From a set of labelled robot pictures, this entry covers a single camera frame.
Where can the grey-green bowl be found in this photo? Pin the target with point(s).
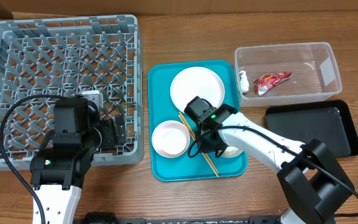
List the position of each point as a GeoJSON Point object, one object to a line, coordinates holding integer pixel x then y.
{"type": "Point", "coordinates": [230, 152]}

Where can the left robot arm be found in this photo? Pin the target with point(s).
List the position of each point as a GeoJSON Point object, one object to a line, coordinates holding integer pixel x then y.
{"type": "Point", "coordinates": [65, 156]}

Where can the grey dishwasher rack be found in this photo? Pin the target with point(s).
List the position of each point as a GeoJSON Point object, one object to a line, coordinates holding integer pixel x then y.
{"type": "Point", "coordinates": [43, 58]}

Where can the wooden chopstick lower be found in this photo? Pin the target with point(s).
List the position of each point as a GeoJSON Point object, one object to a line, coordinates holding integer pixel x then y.
{"type": "Point", "coordinates": [211, 165]}

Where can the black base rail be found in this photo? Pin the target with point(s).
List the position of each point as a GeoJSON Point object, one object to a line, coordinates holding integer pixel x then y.
{"type": "Point", "coordinates": [106, 217]}

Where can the white round plate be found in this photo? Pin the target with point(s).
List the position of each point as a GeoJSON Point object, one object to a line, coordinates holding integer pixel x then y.
{"type": "Point", "coordinates": [196, 81]}

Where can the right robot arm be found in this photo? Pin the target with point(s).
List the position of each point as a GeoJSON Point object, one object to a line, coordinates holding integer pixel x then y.
{"type": "Point", "coordinates": [314, 183]}

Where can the red snack wrapper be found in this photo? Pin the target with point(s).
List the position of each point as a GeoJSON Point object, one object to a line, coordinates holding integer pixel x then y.
{"type": "Point", "coordinates": [269, 80]}

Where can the black tray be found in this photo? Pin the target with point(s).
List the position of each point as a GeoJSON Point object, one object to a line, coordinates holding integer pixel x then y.
{"type": "Point", "coordinates": [328, 121]}

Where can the wooden chopstick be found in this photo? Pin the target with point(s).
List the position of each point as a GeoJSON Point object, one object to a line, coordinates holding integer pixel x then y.
{"type": "Point", "coordinates": [193, 132]}
{"type": "Point", "coordinates": [211, 165]}

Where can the clear plastic bin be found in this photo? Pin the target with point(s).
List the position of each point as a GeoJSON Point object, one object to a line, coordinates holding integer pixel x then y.
{"type": "Point", "coordinates": [315, 74]}

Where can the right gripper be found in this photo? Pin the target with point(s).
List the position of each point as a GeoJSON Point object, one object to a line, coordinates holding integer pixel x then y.
{"type": "Point", "coordinates": [212, 146]}

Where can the teal plastic tray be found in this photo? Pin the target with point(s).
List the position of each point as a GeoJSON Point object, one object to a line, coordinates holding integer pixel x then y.
{"type": "Point", "coordinates": [161, 108]}

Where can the white tissue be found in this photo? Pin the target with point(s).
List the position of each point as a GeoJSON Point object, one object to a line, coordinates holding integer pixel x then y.
{"type": "Point", "coordinates": [244, 82]}

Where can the wooden chopstick upper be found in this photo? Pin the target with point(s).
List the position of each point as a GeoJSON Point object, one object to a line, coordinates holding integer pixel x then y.
{"type": "Point", "coordinates": [193, 132]}

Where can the pink bowl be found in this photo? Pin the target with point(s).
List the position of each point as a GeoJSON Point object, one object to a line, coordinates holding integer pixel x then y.
{"type": "Point", "coordinates": [170, 139]}

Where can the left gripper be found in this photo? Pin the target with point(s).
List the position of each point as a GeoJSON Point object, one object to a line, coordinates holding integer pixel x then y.
{"type": "Point", "coordinates": [112, 138]}

